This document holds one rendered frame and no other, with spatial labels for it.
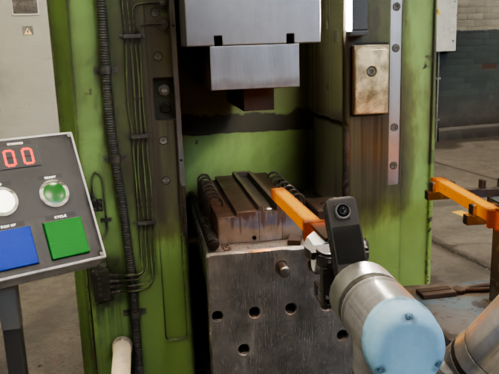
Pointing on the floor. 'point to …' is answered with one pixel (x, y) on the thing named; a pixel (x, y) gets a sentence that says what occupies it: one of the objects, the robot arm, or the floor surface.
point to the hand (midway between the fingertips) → (321, 231)
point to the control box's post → (12, 330)
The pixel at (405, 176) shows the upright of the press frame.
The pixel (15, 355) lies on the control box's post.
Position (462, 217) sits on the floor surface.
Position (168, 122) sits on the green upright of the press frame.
